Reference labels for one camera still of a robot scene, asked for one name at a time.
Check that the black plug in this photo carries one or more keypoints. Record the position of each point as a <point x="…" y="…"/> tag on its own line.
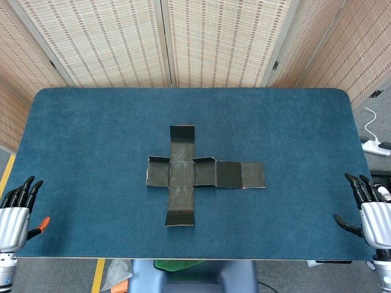
<point x="385" y="146"/>

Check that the white power strip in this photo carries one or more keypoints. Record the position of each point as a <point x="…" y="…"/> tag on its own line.
<point x="372" y="148"/>

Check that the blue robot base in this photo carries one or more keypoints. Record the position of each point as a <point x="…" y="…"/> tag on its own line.
<point x="195" y="280"/>

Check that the blue felt table cover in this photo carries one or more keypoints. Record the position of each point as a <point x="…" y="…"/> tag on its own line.
<point x="91" y="137"/>

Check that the black table control panel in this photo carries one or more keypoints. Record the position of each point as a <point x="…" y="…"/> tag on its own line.
<point x="333" y="261"/>

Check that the black cardboard box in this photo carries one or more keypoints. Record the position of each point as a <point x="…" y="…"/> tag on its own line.
<point x="181" y="174"/>

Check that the clear plastic bag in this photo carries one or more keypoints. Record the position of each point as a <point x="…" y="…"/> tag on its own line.
<point x="117" y="271"/>

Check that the black screen hinge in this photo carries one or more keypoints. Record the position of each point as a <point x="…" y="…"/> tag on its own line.
<point x="52" y="64"/>
<point x="375" y="93"/>
<point x="275" y="64"/>

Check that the black equipment box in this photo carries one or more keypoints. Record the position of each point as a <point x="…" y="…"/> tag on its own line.
<point x="382" y="174"/>

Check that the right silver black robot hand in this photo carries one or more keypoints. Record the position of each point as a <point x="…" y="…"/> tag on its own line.
<point x="377" y="222"/>

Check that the woven folding screen panel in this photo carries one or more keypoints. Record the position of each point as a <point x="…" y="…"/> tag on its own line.
<point x="308" y="36"/>
<point x="18" y="61"/>
<point x="363" y="45"/>
<point x="91" y="39"/>
<point x="220" y="39"/>

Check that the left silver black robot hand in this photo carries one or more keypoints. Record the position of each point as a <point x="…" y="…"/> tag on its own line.
<point x="13" y="226"/>

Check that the orange object on floor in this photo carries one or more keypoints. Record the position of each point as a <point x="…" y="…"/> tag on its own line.
<point x="120" y="288"/>

